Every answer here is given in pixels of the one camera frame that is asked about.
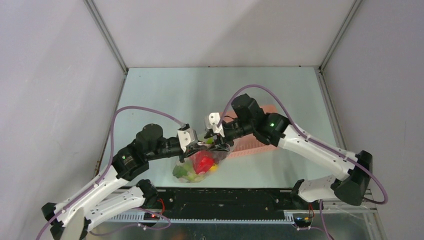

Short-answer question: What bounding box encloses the pink perforated plastic basket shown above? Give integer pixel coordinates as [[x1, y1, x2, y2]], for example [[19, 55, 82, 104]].
[[224, 104, 277, 159]]

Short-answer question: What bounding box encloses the green leafy lettuce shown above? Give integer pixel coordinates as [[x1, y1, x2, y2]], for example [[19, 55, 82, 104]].
[[172, 163, 202, 183]]

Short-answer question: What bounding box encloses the clear zip top bag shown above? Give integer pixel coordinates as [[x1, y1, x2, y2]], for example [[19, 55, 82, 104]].
[[172, 141, 236, 184]]

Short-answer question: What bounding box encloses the red bell pepper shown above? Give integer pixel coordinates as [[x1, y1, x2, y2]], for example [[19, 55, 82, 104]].
[[190, 150, 215, 174]]

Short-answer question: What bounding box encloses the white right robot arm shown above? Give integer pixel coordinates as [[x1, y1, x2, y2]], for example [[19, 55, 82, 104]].
[[204, 94, 373, 209]]

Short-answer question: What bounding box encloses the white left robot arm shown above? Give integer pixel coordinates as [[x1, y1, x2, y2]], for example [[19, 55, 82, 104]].
[[41, 123, 199, 240]]

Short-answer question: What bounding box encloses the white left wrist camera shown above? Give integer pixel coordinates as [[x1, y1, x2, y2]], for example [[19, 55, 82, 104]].
[[177, 124, 198, 153]]

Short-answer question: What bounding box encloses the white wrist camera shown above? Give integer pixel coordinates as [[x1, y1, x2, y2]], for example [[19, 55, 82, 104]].
[[177, 124, 198, 153], [204, 112, 225, 138]]

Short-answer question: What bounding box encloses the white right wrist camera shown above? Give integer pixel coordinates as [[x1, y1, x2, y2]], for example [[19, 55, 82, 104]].
[[204, 112, 225, 138]]

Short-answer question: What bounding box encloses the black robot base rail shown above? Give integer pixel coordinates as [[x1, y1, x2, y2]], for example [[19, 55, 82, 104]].
[[109, 187, 332, 223]]

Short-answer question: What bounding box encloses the left aluminium frame post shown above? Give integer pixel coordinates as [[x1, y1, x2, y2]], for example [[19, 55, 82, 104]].
[[83, 0, 129, 75]]

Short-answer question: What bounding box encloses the aluminium frame post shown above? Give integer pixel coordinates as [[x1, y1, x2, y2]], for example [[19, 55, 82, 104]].
[[318, 0, 363, 73], [83, 0, 129, 75]]

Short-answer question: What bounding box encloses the right aluminium frame post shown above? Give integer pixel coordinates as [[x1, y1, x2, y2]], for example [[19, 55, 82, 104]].
[[318, 0, 363, 73]]

